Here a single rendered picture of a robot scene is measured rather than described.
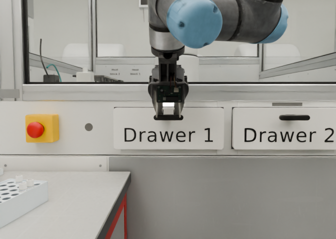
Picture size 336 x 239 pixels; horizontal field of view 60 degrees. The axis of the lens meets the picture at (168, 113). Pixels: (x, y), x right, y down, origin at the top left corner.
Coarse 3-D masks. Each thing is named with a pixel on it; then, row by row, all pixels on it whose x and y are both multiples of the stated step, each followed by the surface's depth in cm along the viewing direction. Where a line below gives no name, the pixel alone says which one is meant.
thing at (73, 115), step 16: (0, 112) 78; (16, 112) 78; (32, 112) 78; (48, 112) 78; (64, 112) 78; (80, 112) 78; (96, 112) 78; (112, 112) 78; (224, 112) 78; (0, 128) 79; (16, 128) 79; (64, 128) 78; (80, 128) 78; (96, 128) 78; (112, 128) 78; (224, 128) 78; (0, 144) 79; (16, 144) 79; (32, 144) 79; (48, 144) 79; (64, 144) 79; (80, 144) 79; (96, 144) 79; (112, 144) 79; (224, 144) 78
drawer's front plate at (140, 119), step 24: (120, 120) 76; (144, 120) 76; (168, 120) 76; (192, 120) 76; (216, 120) 76; (120, 144) 77; (144, 144) 77; (168, 144) 77; (192, 144) 76; (216, 144) 76
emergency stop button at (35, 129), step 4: (28, 124) 72; (32, 124) 71; (36, 124) 71; (40, 124) 72; (28, 128) 71; (32, 128) 71; (36, 128) 71; (40, 128) 71; (28, 132) 71; (32, 132) 71; (36, 132) 71; (40, 132) 72; (32, 136) 71; (36, 136) 72
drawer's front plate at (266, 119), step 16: (240, 112) 76; (256, 112) 76; (272, 112) 76; (288, 112) 76; (304, 112) 76; (320, 112) 76; (240, 128) 76; (256, 128) 76; (272, 128) 76; (288, 128) 76; (304, 128) 76; (320, 128) 76; (240, 144) 76; (256, 144) 76; (272, 144) 76; (288, 144) 76; (304, 144) 76; (320, 144) 76
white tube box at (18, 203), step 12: (12, 180) 57; (24, 180) 56; (36, 180) 56; (0, 192) 50; (12, 192) 50; (24, 192) 49; (36, 192) 52; (0, 204) 44; (12, 204) 47; (24, 204) 49; (36, 204) 52; (0, 216) 44; (12, 216) 47
